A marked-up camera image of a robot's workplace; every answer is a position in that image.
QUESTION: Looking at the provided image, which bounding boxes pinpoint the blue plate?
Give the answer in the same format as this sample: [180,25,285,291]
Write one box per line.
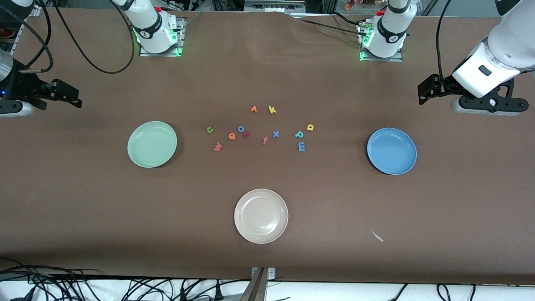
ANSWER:
[367,128,418,175]

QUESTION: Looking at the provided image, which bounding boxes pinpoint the light green plate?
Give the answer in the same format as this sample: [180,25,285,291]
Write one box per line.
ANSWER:
[127,121,178,168]

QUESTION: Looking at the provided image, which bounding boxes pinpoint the orange flowers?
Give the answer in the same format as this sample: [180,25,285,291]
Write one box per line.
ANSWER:
[345,0,377,11]

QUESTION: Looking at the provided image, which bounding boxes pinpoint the brown paper table cover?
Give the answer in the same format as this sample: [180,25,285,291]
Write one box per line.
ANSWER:
[0,8,535,286]

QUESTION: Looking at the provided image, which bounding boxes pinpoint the beige plate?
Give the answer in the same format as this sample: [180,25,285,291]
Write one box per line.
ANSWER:
[234,189,289,244]

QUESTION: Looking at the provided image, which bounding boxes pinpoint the grey aluminium profile beam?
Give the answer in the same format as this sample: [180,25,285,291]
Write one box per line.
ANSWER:
[240,268,267,301]

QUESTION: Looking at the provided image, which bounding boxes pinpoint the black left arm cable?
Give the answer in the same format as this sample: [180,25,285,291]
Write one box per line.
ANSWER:
[435,0,454,82]

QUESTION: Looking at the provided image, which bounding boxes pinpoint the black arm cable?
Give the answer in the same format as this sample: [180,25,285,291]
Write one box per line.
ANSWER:
[435,0,454,82]
[19,0,136,75]

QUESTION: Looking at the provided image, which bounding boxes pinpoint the aluminium table edge rail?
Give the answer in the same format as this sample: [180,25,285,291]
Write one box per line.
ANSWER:
[8,5,42,56]

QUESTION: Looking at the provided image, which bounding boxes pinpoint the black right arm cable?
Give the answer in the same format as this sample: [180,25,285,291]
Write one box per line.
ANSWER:
[19,0,136,75]

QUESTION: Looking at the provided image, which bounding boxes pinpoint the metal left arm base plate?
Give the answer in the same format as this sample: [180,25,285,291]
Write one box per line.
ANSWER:
[359,23,404,62]

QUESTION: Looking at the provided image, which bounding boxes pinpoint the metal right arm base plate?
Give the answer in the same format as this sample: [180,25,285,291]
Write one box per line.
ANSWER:
[139,17,185,57]

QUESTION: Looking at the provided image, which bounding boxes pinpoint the black cable on table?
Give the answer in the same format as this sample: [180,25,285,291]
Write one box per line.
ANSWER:
[293,13,364,37]

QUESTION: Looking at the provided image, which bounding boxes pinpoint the black cable tangle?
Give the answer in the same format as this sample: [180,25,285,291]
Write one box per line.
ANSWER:
[0,257,251,301]

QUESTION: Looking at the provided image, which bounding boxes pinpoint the silver equipment frame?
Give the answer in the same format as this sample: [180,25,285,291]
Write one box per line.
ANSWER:
[244,0,306,14]

